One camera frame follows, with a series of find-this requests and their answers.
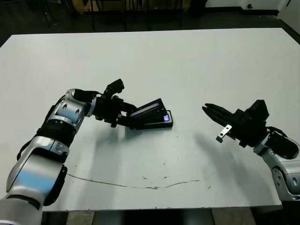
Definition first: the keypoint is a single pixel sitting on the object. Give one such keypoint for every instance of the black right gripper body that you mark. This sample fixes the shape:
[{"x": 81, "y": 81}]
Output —
[{"x": 248, "y": 129}]

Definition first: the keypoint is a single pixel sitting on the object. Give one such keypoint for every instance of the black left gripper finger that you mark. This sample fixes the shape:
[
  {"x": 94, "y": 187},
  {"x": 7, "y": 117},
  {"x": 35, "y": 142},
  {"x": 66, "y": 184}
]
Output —
[
  {"x": 129, "y": 108},
  {"x": 123, "y": 120}
]

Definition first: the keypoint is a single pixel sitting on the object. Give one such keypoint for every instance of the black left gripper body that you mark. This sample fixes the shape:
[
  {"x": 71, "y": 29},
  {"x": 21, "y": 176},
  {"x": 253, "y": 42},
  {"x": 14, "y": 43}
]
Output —
[{"x": 109, "y": 109}]

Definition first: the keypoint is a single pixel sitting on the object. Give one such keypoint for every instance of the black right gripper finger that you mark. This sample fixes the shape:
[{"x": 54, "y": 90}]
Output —
[
  {"x": 222, "y": 119},
  {"x": 219, "y": 109}
]

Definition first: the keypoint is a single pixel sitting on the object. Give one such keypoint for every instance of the black box lid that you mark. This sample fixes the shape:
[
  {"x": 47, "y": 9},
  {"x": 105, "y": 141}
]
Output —
[{"x": 145, "y": 114}]

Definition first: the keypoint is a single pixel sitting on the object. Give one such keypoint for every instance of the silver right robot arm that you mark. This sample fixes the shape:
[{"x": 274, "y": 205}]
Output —
[{"x": 286, "y": 173}]

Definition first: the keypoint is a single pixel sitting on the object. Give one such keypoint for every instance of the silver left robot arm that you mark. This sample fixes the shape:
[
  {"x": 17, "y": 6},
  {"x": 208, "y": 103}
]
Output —
[{"x": 63, "y": 112}]

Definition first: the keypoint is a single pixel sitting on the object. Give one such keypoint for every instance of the black device with screen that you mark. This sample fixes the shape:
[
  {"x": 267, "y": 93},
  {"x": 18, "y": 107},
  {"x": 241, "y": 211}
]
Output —
[{"x": 164, "y": 125}]

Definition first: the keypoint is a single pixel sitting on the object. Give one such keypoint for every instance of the black mesh office chair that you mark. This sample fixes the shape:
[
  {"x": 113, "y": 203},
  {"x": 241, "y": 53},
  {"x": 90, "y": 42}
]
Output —
[{"x": 94, "y": 14}]

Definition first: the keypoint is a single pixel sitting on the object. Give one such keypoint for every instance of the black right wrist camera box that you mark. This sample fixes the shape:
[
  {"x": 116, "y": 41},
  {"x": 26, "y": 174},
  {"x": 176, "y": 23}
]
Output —
[{"x": 259, "y": 109}]

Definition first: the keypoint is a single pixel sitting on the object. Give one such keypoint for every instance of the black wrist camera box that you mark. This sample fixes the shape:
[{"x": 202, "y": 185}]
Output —
[
  {"x": 114, "y": 86},
  {"x": 259, "y": 109}
]

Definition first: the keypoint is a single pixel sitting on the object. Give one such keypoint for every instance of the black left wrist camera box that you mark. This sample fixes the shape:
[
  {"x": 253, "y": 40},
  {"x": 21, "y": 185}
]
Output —
[{"x": 114, "y": 86}]

